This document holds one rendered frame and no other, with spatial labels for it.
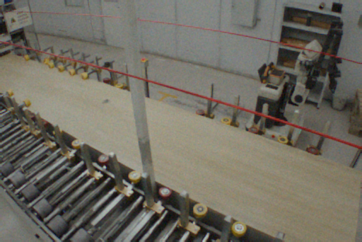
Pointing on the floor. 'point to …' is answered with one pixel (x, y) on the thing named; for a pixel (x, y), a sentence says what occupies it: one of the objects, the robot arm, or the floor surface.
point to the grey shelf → (309, 33)
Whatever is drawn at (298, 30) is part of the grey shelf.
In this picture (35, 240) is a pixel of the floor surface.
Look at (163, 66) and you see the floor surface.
